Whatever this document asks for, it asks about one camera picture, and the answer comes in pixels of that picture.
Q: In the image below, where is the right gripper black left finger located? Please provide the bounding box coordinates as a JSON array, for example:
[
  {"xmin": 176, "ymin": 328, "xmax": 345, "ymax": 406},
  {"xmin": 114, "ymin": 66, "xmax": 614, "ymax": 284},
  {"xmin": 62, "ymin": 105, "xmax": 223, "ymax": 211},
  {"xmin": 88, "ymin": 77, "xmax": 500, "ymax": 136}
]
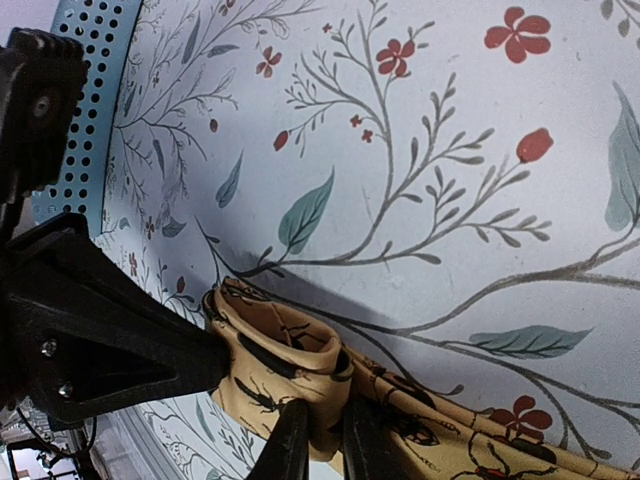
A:
[{"xmin": 247, "ymin": 399, "xmax": 309, "ymax": 480}]

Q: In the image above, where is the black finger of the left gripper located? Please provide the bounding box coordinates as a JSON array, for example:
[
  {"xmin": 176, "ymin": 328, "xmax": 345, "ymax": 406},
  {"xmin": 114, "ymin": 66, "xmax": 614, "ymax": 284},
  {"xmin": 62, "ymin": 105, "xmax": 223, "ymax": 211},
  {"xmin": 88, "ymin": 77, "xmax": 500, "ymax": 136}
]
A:
[{"xmin": 1, "ymin": 213, "xmax": 231, "ymax": 423}]

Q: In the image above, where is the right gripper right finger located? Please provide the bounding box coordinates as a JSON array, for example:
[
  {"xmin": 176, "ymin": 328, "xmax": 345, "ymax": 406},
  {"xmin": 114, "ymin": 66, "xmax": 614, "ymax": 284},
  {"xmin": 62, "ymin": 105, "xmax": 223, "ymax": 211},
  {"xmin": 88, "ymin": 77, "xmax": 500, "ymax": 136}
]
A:
[{"xmin": 342, "ymin": 397, "xmax": 400, "ymax": 480}]

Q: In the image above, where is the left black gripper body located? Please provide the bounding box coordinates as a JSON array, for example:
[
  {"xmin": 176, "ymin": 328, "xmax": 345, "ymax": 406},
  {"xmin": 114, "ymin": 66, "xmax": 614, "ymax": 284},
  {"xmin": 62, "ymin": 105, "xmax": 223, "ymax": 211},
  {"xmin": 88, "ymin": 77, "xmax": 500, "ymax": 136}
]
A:
[{"xmin": 1, "ymin": 27, "xmax": 88, "ymax": 203}]

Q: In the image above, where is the yellow beetle-print tie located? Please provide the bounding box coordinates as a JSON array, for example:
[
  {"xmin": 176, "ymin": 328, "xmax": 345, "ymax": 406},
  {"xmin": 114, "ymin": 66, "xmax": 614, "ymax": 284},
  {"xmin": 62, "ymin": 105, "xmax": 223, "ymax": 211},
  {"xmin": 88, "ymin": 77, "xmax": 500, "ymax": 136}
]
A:
[{"xmin": 203, "ymin": 278, "xmax": 626, "ymax": 479}]

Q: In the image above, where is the blue plastic basket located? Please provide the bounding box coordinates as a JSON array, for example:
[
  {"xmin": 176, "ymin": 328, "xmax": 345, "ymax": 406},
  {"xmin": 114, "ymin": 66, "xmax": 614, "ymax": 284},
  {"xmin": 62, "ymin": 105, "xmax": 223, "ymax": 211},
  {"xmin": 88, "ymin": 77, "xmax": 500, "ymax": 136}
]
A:
[{"xmin": 31, "ymin": 0, "xmax": 142, "ymax": 237}]

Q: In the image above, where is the floral table mat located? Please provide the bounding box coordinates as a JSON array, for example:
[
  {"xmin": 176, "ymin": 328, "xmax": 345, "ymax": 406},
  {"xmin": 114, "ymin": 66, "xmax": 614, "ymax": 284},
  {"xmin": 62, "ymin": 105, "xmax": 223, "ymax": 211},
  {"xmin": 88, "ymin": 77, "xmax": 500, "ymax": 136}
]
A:
[{"xmin": 97, "ymin": 1, "xmax": 639, "ymax": 479}]

